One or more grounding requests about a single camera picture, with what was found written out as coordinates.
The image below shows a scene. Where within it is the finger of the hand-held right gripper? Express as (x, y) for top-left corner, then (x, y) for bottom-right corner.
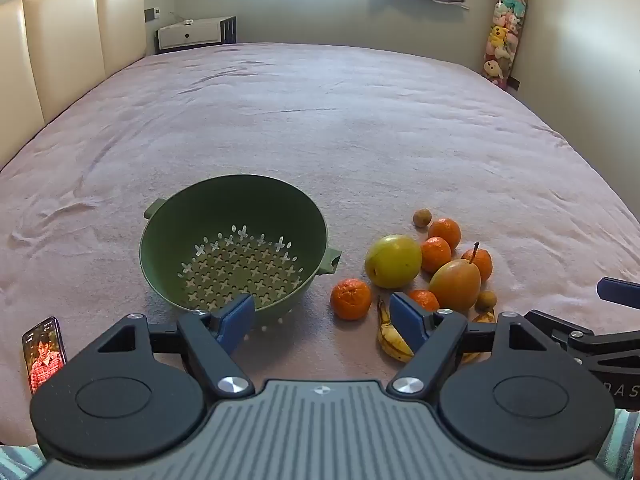
(524, 309), (640, 361)
(597, 277), (640, 309)

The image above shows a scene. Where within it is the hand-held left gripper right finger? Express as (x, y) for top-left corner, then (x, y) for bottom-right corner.
(387, 291), (547, 397)

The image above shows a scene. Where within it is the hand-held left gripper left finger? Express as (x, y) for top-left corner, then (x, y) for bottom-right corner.
(96, 293), (257, 397)

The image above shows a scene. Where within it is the yellow-green apple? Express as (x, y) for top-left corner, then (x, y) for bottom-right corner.
(364, 235), (423, 289)

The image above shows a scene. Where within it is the large tangerine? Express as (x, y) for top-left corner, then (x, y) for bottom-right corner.
(330, 278), (373, 321)

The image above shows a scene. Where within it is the orange-yellow pear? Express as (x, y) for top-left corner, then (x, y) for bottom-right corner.
(428, 242), (482, 312)

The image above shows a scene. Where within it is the green colander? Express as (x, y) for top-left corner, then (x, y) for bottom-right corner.
(139, 175), (342, 322)

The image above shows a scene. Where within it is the smartphone with lit screen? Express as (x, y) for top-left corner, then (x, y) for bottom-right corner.
(21, 316), (68, 395)

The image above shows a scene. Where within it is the striped clothing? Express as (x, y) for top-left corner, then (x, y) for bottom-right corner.
(0, 407), (640, 480)

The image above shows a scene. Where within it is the hanging plush toy holder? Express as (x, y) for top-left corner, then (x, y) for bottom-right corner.
(482, 0), (528, 92)

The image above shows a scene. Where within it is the white nightstand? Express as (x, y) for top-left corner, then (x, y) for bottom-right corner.
(155, 16), (237, 55)

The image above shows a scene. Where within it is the cream padded headboard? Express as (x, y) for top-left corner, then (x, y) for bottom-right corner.
(0, 0), (147, 171)

